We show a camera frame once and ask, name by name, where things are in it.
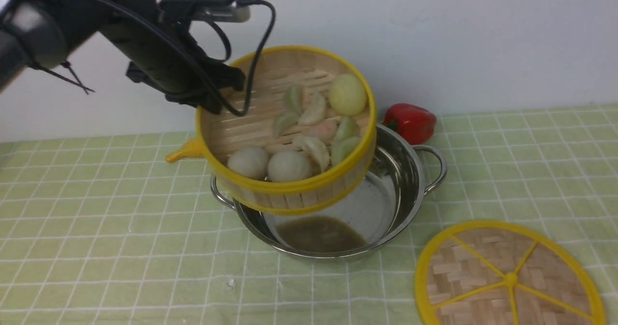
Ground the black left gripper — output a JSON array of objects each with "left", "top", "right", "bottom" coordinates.
[{"left": 100, "top": 6, "right": 246, "bottom": 114}]

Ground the bamboo steamer basket yellow rim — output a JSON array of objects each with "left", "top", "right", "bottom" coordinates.
[{"left": 195, "top": 45, "right": 377, "bottom": 215}]

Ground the woven bamboo steamer lid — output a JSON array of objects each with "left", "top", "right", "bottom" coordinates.
[{"left": 415, "top": 220, "right": 607, "bottom": 325}]

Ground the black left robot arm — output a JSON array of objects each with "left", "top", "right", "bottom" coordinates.
[{"left": 1, "top": 0, "right": 264, "bottom": 116}]

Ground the stainless steel pot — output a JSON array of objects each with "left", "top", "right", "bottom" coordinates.
[{"left": 210, "top": 126, "right": 448, "bottom": 262}]

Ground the yellow banana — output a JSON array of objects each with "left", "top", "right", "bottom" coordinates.
[{"left": 164, "top": 138, "right": 204, "bottom": 164}]

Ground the green dumpling left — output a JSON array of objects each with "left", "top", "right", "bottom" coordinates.
[{"left": 282, "top": 85, "right": 305, "bottom": 115}]

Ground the green dumpling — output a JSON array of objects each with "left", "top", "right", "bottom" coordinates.
[
  {"left": 282, "top": 85, "right": 305, "bottom": 115},
  {"left": 331, "top": 116, "right": 361, "bottom": 167}
]

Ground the white round bun left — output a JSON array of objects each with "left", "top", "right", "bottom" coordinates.
[{"left": 227, "top": 145, "right": 269, "bottom": 181}]

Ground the white round bun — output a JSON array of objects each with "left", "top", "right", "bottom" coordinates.
[
  {"left": 227, "top": 145, "right": 269, "bottom": 181},
  {"left": 267, "top": 151, "right": 313, "bottom": 183}
]

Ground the white dumpling upper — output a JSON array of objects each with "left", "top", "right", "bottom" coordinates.
[{"left": 298, "top": 92, "right": 327, "bottom": 126}]

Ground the white dumpling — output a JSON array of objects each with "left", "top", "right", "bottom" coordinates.
[
  {"left": 292, "top": 134, "right": 331, "bottom": 173},
  {"left": 298, "top": 92, "right": 327, "bottom": 126}
]

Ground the white round bun right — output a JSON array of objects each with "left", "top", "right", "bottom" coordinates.
[{"left": 267, "top": 151, "right": 313, "bottom": 183}]

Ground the white dumpling lower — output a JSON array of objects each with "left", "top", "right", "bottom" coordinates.
[{"left": 292, "top": 134, "right": 331, "bottom": 173}]

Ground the pink dumpling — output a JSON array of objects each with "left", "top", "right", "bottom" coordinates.
[{"left": 307, "top": 119, "right": 338, "bottom": 144}]

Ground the green checkered tablecloth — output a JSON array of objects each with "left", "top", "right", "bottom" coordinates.
[{"left": 0, "top": 103, "right": 618, "bottom": 325}]

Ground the yellowish round bun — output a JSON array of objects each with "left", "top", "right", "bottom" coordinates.
[{"left": 327, "top": 74, "right": 368, "bottom": 117}]

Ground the green dumpling right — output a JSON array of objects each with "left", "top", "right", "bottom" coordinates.
[{"left": 331, "top": 116, "right": 361, "bottom": 167}]

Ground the red bell pepper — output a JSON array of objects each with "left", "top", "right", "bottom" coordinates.
[{"left": 382, "top": 103, "right": 437, "bottom": 145}]

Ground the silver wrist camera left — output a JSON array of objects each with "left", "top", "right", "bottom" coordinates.
[{"left": 158, "top": 0, "right": 251, "bottom": 23}]

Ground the black camera cable left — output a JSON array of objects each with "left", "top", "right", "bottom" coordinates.
[{"left": 0, "top": 0, "right": 277, "bottom": 117}]

